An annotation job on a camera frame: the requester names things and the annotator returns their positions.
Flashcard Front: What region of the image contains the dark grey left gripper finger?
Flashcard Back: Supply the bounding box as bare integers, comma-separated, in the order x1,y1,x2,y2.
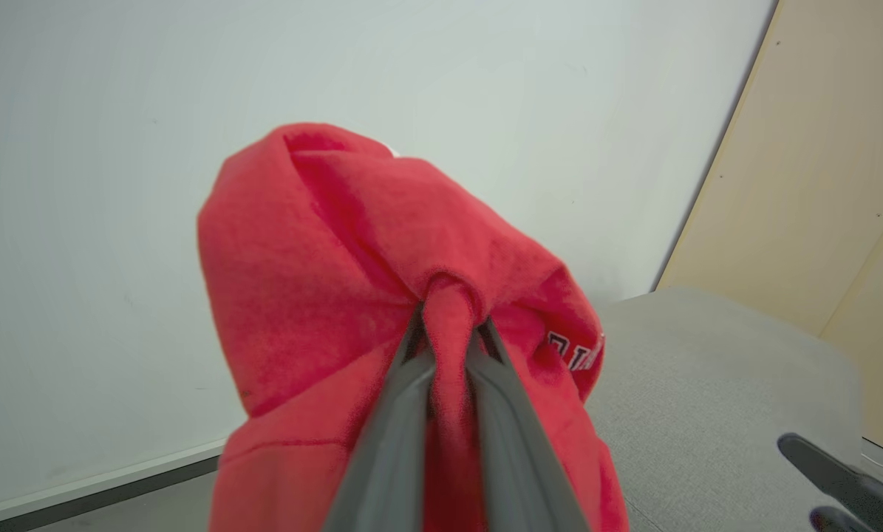
465,318,591,532
323,307,436,532

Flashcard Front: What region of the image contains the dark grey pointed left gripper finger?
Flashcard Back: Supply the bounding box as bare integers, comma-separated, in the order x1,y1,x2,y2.
777,433,883,532
809,506,874,532

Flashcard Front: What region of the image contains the red sweatshirt with white lettering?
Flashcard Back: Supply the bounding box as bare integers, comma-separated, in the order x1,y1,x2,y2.
197,123,630,532

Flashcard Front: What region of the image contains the grey fabric sofa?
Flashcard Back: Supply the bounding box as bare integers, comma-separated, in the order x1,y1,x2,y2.
27,287,867,532

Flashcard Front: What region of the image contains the white baseboard strip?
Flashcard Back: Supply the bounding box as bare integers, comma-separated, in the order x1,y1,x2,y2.
0,439,228,527

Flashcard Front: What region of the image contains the beige wooden wall panel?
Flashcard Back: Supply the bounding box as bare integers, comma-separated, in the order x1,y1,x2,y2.
653,0,883,463

